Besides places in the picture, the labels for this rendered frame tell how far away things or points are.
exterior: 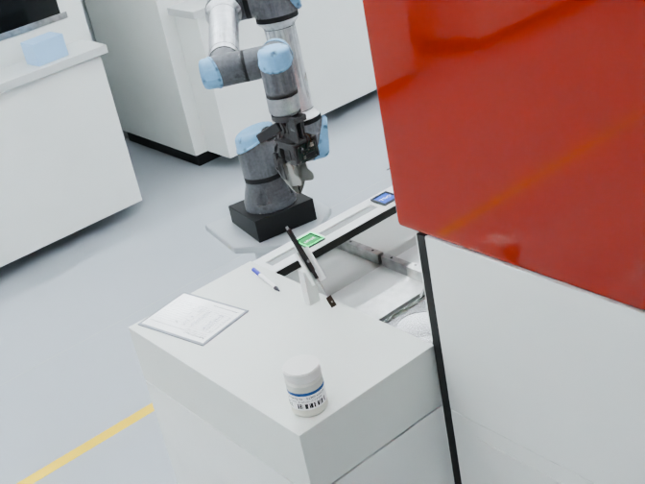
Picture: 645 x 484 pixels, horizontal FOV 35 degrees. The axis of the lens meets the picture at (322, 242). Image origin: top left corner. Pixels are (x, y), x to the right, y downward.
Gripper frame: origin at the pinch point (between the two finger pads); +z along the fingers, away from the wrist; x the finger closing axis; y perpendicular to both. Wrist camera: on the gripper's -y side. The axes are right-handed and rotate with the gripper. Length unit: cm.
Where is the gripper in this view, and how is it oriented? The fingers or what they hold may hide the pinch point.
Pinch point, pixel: (296, 187)
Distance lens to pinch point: 246.0
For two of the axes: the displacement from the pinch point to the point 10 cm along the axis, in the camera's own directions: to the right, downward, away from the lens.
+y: 6.4, 2.5, -7.3
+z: 1.8, 8.7, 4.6
